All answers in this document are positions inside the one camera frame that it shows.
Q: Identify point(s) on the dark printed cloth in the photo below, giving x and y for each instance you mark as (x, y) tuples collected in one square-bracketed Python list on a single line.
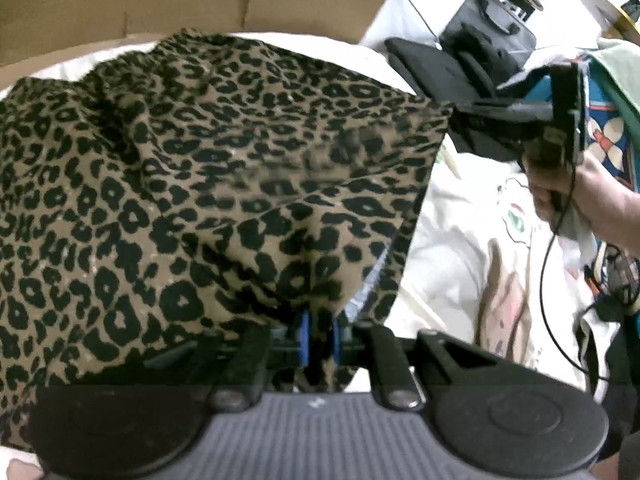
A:
[(615, 280)]

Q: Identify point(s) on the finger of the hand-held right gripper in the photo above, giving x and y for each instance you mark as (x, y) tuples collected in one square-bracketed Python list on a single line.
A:
[(500, 112)]

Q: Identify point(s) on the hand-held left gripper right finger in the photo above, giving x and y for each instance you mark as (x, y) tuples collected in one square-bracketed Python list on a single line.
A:
[(336, 345)]

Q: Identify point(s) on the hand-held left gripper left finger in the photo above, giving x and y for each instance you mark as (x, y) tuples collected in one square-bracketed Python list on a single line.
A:
[(304, 342)]

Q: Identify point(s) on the person's right forearm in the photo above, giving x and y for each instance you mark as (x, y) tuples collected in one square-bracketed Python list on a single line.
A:
[(620, 210)]

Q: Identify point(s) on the cream printed bedsheet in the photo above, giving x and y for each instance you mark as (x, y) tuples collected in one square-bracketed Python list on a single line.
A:
[(450, 260)]

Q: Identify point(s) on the leopard print garment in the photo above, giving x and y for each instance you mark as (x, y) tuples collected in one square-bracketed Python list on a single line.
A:
[(200, 185)]

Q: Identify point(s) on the round gold rimmed stool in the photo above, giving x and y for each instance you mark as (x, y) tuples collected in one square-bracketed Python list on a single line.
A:
[(600, 5)]

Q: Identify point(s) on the black folded garment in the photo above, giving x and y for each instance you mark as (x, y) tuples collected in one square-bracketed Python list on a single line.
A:
[(425, 67)]

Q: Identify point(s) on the teal patterned cloth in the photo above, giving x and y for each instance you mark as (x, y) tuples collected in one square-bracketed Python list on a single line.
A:
[(537, 87)]

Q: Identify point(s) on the person's right hand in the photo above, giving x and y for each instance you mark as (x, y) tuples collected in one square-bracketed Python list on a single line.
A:
[(565, 195)]

